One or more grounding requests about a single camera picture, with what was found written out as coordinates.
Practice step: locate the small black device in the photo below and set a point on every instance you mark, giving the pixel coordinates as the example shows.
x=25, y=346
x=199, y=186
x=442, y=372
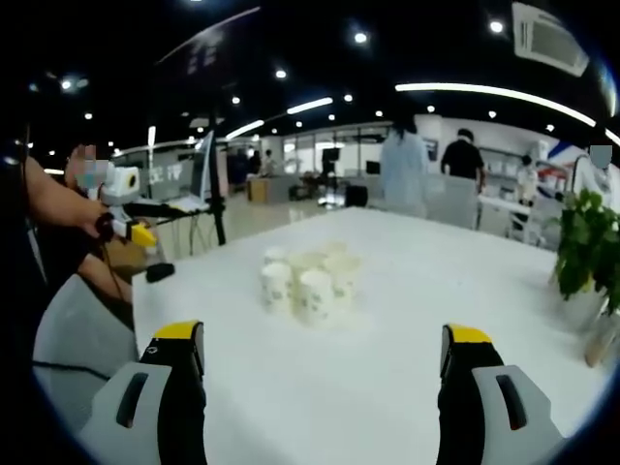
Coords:
x=160, y=272

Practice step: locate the short ceiling light strip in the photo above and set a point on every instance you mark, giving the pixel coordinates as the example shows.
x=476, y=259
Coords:
x=310, y=105
x=244, y=129

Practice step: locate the long ceiling light strip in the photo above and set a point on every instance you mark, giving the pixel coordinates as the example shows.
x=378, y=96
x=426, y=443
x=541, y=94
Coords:
x=484, y=91

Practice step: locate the black box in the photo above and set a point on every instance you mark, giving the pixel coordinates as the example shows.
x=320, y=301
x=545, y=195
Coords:
x=356, y=196

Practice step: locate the cardboard box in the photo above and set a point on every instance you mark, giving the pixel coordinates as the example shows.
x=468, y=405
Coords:
x=257, y=190

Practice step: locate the round ceiling spotlights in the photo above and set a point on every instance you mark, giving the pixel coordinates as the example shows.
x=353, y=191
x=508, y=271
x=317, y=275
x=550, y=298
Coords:
x=360, y=37

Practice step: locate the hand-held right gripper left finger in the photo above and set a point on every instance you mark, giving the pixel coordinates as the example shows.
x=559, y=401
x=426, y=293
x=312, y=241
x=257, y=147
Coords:
x=160, y=416

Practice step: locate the green potted plant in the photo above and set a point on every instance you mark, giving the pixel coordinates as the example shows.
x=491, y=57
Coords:
x=588, y=237

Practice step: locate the white table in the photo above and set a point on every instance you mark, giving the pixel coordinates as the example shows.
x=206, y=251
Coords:
x=387, y=271

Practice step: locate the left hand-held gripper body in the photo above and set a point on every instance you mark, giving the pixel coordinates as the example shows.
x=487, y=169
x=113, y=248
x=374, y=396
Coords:
x=121, y=184

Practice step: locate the side desk with black edge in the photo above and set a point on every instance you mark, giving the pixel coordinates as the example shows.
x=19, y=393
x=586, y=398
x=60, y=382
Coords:
x=164, y=209

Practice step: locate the black tripod stand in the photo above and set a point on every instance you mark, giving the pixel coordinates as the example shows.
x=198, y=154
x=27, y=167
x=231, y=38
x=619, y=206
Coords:
x=219, y=194

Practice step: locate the white plant pot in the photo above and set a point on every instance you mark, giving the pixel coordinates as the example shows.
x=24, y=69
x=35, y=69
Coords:
x=583, y=310

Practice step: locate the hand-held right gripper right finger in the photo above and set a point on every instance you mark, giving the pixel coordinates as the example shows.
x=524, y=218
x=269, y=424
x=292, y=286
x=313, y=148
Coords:
x=484, y=416

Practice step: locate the ceiling air conditioner unit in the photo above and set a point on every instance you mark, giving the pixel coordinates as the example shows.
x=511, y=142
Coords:
x=547, y=39

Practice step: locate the person's leg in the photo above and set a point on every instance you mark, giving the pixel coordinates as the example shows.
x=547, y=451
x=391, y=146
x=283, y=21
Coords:
x=104, y=276

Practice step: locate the cluster of white paper cups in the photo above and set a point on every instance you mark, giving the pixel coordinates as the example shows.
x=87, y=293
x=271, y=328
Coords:
x=312, y=295

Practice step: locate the grey office chair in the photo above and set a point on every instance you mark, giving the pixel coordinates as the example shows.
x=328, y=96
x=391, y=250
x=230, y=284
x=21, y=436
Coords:
x=453, y=201

